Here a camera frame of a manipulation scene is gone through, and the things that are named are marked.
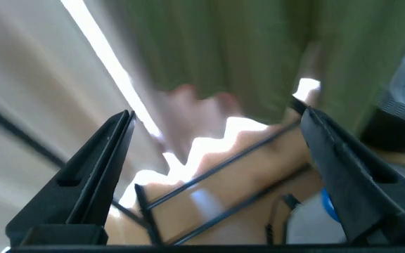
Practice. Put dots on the white laundry basket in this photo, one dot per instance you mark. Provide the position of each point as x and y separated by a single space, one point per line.
392 133

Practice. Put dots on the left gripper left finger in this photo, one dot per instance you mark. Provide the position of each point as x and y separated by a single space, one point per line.
93 196

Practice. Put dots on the black clothes rack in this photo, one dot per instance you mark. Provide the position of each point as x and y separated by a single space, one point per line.
223 164

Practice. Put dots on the green garment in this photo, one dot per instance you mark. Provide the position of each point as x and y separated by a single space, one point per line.
223 52

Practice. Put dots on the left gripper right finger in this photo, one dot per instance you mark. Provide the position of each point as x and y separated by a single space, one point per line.
360 204

